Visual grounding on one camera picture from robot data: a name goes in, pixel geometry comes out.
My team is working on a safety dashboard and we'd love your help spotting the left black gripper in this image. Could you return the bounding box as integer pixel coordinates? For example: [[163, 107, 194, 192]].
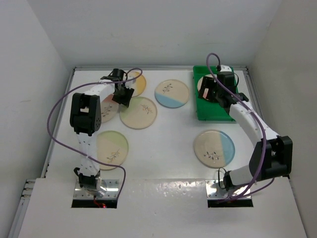
[[112, 84, 134, 107]]

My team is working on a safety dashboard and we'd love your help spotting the yellow and cream plate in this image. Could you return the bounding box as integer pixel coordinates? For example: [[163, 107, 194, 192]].
[[127, 71, 147, 97]]

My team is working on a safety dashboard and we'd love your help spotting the pink and cream plate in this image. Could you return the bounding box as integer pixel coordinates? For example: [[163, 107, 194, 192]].
[[197, 74, 217, 103], [101, 94, 119, 123]]

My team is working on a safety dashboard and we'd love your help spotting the green and cream plate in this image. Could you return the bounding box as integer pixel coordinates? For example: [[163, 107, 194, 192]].
[[119, 97, 158, 129], [97, 130, 129, 166]]

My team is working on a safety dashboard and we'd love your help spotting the blue and cream plate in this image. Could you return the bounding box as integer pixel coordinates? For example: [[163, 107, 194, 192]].
[[193, 130, 235, 169], [154, 79, 190, 109]]

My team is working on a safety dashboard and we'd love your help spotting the green and cream plate front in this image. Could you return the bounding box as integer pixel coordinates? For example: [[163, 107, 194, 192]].
[[97, 130, 129, 166]]

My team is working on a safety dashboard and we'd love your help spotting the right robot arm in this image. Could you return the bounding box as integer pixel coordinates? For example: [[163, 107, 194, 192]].
[[198, 71, 293, 191]]

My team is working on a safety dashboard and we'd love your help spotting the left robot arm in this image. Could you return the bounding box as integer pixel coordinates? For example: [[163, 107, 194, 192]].
[[70, 68, 134, 193]]

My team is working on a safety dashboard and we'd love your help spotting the green plastic bin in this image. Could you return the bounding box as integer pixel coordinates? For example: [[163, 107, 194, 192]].
[[193, 65, 235, 121]]

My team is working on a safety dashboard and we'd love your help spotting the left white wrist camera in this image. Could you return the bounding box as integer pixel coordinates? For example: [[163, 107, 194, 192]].
[[124, 79, 136, 88]]

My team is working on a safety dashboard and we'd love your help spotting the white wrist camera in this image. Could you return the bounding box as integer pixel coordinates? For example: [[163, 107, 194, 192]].
[[124, 79, 136, 88], [217, 65, 233, 74]]

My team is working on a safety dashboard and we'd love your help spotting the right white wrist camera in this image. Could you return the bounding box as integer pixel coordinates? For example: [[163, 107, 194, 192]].
[[217, 65, 233, 74]]

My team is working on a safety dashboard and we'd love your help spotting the aluminium frame rail right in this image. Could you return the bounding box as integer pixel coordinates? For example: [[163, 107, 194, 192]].
[[242, 67, 293, 179]]

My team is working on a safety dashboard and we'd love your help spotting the aluminium frame rail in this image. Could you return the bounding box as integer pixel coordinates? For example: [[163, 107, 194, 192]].
[[0, 69, 70, 238], [242, 67, 293, 179], [74, 65, 248, 71]]

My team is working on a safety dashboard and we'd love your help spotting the aluminium frame rail back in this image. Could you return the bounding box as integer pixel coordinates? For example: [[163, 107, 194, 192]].
[[74, 65, 248, 71]]

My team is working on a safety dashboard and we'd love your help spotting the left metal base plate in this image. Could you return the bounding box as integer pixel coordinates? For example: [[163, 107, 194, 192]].
[[73, 179, 119, 200]]

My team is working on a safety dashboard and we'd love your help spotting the metal base plate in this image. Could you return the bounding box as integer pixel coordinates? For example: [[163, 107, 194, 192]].
[[73, 179, 119, 200], [205, 179, 247, 200]]

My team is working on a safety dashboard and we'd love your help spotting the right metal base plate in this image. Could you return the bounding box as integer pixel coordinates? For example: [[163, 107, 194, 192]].
[[205, 179, 247, 200]]

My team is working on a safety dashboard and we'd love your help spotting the red wire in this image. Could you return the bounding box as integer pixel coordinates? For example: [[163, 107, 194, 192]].
[[93, 197, 107, 208]]

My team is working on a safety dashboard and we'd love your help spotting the aluminium frame rail left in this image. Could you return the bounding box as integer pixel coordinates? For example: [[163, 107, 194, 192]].
[[0, 69, 70, 238]]

